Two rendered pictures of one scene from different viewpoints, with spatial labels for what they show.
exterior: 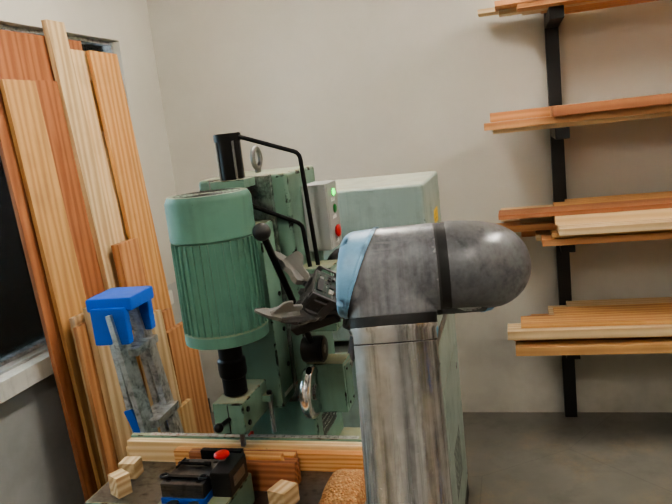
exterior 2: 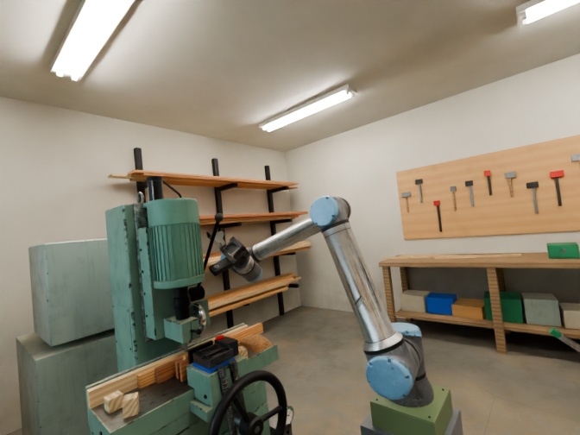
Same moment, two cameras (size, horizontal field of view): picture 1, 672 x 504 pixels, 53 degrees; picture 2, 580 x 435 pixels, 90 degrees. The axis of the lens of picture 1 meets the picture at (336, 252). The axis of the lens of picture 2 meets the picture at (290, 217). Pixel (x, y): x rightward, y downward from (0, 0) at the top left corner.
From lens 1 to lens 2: 1.19 m
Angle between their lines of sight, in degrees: 66
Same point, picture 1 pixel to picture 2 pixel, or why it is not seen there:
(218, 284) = (196, 245)
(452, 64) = (90, 198)
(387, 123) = (44, 226)
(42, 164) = not seen: outside the picture
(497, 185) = not seen: hidden behind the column
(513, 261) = not seen: hidden behind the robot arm
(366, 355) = (344, 233)
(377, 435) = (356, 257)
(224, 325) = (198, 268)
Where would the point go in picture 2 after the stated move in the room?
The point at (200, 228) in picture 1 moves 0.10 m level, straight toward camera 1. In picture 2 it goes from (190, 214) to (216, 211)
